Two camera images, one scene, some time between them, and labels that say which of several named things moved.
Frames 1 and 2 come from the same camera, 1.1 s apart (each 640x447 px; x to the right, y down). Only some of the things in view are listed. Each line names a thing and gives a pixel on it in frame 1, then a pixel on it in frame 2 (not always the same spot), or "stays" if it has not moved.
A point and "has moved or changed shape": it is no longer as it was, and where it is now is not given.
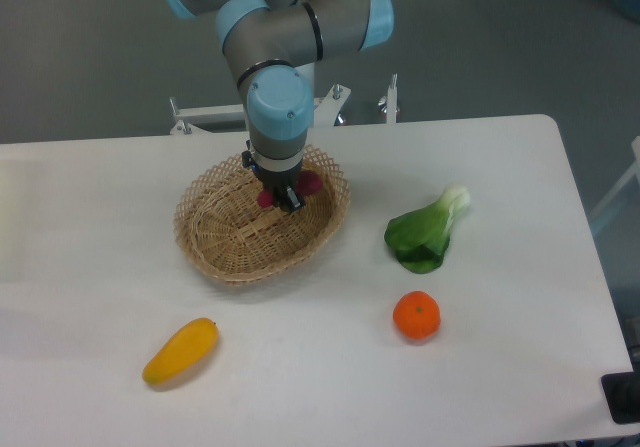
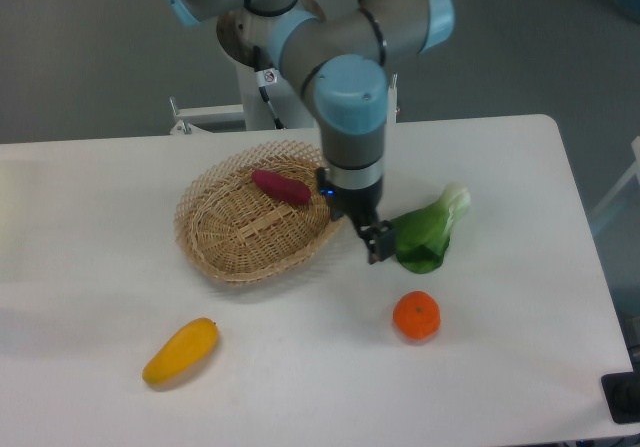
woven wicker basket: x=227 y=234 stays
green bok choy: x=419 y=238 stays
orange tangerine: x=417 y=314 stays
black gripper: x=279 y=184 -> x=361 y=206
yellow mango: x=188 y=348 stays
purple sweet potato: x=310 y=183 has moved or changed shape
